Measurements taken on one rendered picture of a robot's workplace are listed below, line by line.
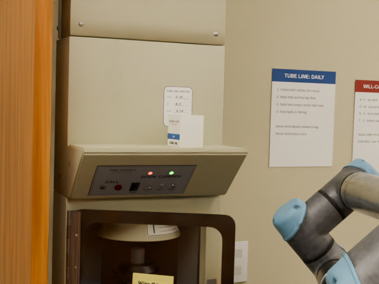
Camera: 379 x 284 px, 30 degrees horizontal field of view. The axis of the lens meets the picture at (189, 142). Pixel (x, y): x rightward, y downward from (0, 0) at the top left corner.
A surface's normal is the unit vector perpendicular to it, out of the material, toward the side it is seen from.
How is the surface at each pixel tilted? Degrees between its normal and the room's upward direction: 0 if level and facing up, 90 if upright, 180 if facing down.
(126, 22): 90
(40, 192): 90
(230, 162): 135
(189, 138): 90
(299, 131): 90
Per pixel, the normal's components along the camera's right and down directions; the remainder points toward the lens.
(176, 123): -0.87, 0.00
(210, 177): 0.25, 0.75
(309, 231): 0.15, 0.06
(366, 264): -0.41, -0.56
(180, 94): 0.39, 0.06
